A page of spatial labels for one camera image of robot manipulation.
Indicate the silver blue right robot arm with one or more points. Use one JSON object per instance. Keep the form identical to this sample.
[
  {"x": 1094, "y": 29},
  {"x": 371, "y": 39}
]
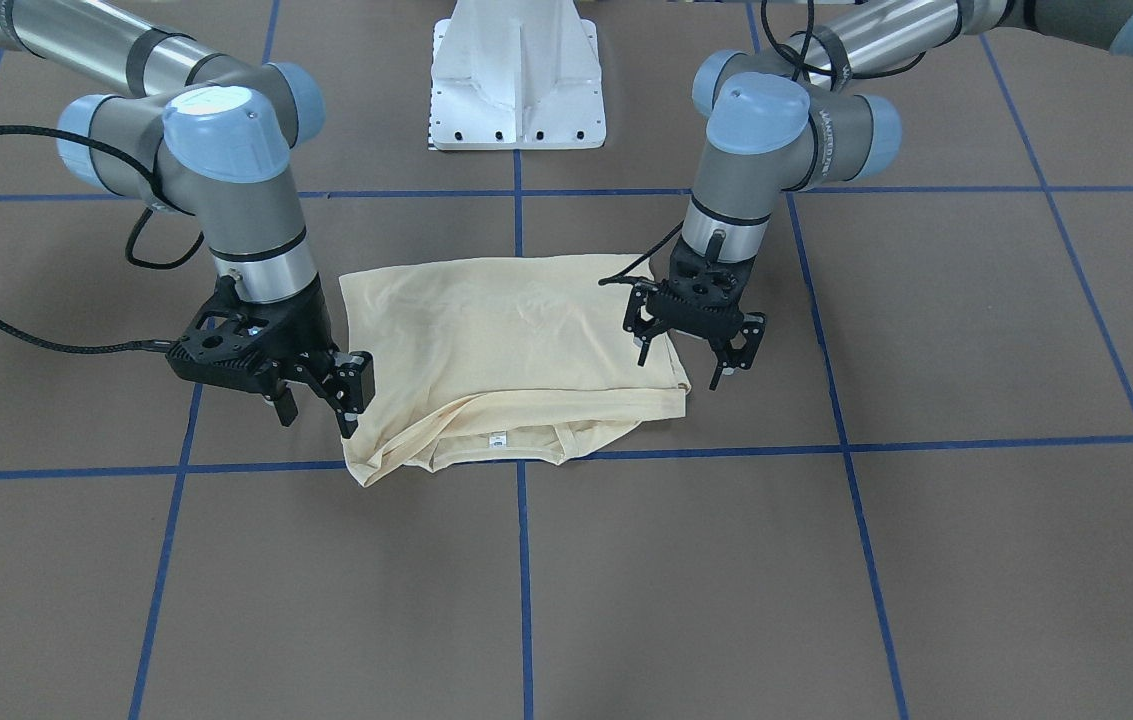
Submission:
[{"x": 188, "y": 130}]

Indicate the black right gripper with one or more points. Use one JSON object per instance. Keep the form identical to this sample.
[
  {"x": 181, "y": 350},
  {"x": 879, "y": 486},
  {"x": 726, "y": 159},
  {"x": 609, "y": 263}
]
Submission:
[{"x": 312, "y": 327}]

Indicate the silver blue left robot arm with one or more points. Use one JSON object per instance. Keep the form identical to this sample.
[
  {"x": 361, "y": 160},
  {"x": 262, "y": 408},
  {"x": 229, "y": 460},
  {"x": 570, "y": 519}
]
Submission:
[{"x": 781, "y": 120}]

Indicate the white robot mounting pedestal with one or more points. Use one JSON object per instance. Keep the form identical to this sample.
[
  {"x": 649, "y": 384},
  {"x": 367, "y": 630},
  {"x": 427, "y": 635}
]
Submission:
[{"x": 516, "y": 75}]

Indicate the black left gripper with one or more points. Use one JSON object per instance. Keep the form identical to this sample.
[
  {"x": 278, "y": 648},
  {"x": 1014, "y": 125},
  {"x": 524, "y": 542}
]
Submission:
[{"x": 747, "y": 335}]

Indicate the cream long-sleeve printed shirt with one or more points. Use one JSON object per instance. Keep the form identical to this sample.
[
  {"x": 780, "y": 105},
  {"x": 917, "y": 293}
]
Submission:
[{"x": 501, "y": 358}]

